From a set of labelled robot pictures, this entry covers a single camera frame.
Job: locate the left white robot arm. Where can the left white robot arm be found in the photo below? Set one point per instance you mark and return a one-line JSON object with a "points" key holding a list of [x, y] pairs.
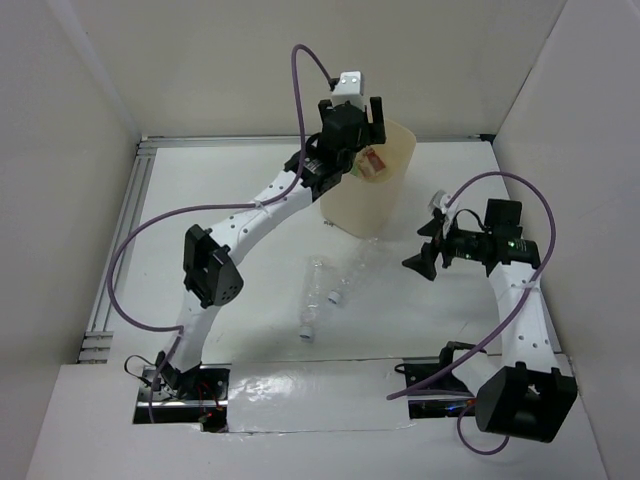
{"points": [[212, 255]]}

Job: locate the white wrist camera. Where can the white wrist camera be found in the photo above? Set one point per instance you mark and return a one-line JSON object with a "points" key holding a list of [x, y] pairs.
{"points": [[349, 89], [442, 204]]}

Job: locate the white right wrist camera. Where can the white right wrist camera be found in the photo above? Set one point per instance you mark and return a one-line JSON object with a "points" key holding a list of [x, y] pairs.
{"points": [[442, 204]]}

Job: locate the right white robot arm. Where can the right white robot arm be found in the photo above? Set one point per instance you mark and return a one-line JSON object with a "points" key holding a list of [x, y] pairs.
{"points": [[523, 394]]}

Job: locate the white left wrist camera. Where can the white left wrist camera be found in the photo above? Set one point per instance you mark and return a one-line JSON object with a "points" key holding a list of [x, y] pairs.
{"points": [[349, 89]]}

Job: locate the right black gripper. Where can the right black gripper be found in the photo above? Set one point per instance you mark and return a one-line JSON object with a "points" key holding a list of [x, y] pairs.
{"points": [[424, 262]]}

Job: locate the clear crushed bottle white cap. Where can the clear crushed bottle white cap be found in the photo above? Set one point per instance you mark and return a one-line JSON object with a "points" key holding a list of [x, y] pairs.
{"points": [[312, 297]]}

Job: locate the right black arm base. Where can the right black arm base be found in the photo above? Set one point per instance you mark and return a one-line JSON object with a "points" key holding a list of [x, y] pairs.
{"points": [[448, 396]]}

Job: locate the cream plastic bin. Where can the cream plastic bin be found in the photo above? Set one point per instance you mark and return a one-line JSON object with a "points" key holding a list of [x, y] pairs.
{"points": [[361, 208]]}

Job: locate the clear bottle near bin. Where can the clear bottle near bin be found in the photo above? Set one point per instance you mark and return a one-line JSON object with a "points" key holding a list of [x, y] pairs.
{"points": [[360, 267]]}

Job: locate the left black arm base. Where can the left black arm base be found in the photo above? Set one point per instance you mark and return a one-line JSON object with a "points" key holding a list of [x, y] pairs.
{"points": [[204, 401]]}

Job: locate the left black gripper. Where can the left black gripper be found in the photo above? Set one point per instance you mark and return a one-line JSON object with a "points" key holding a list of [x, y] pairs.
{"points": [[373, 132]]}

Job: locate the bottle with red label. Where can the bottle with red label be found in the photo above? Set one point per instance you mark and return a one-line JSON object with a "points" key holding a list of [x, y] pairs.
{"points": [[368, 165]]}

